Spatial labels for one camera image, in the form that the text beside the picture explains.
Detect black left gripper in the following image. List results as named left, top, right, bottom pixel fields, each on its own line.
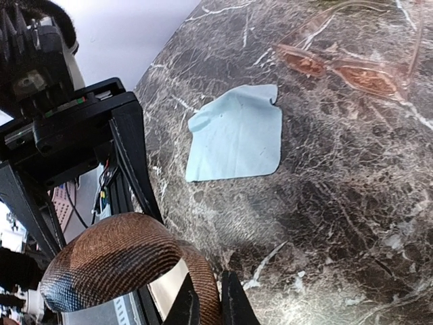
left=1, top=78, right=164, bottom=259

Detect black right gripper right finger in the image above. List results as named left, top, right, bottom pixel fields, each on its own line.
left=221, top=270, right=260, bottom=325

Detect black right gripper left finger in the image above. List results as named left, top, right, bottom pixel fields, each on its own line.
left=163, top=276, right=200, bottom=325

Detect pink translucent sunglasses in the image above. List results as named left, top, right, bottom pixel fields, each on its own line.
left=273, top=1, right=426, bottom=103

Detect pink perforated basket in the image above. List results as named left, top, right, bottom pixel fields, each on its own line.
left=52, top=181, right=76, bottom=232

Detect left light blue cloth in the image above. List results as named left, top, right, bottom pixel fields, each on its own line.
left=185, top=84, right=283, bottom=182

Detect white slotted cable duct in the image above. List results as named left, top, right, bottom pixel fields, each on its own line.
left=113, top=295, right=136, bottom=325

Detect black front table rail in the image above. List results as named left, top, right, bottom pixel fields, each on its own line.
left=108, top=169, right=162, bottom=325

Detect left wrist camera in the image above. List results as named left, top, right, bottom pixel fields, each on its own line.
left=1, top=1, right=85, bottom=119

